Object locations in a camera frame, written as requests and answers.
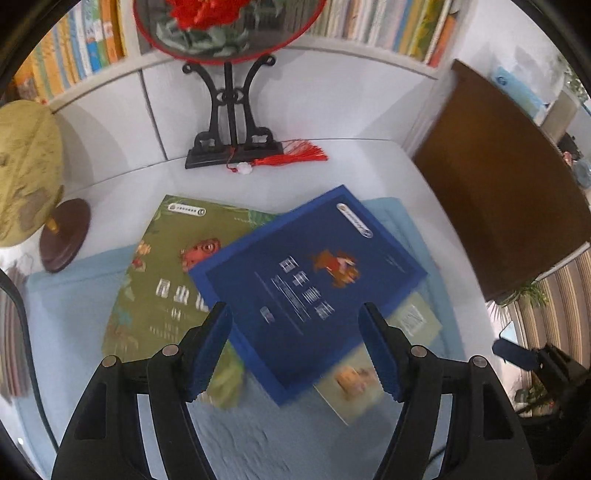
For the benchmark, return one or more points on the blue book with red figure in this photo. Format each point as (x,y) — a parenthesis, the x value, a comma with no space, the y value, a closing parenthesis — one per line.
(295,286)

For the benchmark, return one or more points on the white bookshelf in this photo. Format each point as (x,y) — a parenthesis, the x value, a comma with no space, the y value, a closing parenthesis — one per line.
(175,110)

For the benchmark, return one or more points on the small flowering plant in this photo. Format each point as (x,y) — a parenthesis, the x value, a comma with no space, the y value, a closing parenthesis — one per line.
(579,83)

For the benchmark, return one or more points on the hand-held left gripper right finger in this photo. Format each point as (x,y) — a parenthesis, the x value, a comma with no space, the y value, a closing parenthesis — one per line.
(383,355)

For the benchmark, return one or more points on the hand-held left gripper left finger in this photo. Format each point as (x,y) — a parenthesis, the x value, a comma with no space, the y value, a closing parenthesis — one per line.
(210,350)

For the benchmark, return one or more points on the round embroidered fan on stand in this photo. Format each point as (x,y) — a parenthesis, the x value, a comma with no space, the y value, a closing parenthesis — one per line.
(231,27)

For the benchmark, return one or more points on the olive green insect book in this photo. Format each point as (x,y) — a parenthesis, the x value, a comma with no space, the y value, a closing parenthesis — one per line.
(152,277)

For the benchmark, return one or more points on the brown wooden cabinet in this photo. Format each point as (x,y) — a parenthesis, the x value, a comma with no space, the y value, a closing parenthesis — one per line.
(498,184)

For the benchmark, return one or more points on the yellow globe on wooden base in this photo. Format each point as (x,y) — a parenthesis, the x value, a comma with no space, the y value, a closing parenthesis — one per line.
(27,175)

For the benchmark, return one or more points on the striped beige curtain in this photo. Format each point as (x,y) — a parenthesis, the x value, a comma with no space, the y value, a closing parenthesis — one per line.
(563,286)

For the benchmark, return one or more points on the row of colourful shelved books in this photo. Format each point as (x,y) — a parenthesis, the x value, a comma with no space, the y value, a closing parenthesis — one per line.
(83,46)

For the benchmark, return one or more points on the green leafy floor plant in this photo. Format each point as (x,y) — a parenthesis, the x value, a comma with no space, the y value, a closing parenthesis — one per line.
(531,293)

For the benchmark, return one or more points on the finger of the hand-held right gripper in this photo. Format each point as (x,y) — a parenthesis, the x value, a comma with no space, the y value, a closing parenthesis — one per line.
(515,354)

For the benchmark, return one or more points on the light blue textured mat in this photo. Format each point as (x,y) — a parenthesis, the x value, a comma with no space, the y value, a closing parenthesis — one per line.
(254,438)

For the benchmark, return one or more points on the light blue box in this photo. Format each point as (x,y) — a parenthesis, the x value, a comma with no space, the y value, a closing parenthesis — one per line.
(519,90)

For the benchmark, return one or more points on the red tassel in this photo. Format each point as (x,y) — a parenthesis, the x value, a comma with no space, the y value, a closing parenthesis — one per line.
(295,154)

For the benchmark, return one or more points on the white illustrated book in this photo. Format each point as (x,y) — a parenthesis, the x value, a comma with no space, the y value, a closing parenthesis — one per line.
(415,323)

